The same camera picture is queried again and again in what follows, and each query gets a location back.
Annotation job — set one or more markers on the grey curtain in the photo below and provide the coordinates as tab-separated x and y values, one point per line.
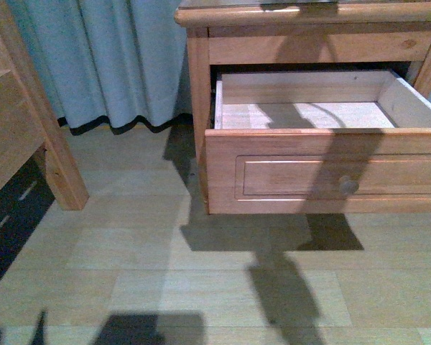
118	63

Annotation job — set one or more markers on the wooden drawer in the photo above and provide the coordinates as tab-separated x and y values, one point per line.
318	142

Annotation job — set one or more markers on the wooden bed frame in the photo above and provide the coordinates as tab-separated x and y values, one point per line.
27	122

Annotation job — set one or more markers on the wooden nightstand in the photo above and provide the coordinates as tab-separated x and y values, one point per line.
248	33

